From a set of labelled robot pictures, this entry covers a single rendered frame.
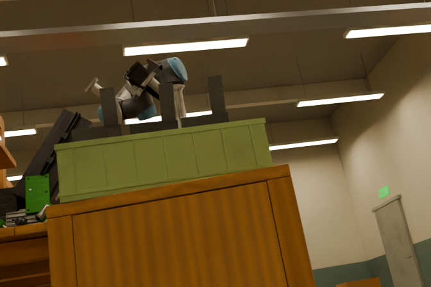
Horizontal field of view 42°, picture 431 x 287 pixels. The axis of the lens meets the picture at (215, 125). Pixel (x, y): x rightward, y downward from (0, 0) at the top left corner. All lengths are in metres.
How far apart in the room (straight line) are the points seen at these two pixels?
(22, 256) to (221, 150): 1.00
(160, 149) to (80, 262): 0.38
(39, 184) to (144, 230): 1.47
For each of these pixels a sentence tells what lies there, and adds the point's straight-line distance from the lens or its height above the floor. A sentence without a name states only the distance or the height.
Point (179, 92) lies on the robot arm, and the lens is 2.44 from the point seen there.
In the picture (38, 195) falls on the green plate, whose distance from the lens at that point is 2.92.
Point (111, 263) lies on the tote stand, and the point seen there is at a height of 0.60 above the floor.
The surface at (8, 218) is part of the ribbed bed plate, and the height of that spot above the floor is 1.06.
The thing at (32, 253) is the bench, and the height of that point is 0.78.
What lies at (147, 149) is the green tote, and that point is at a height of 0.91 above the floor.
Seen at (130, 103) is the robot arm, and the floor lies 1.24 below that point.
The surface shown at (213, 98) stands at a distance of 1.76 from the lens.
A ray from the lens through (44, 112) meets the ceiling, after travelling 10.50.
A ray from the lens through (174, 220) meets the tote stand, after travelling 1.54.
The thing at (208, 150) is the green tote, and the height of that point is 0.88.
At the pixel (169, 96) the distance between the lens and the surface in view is 1.76.
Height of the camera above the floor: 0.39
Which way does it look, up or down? 20 degrees up
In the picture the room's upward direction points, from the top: 10 degrees counter-clockwise
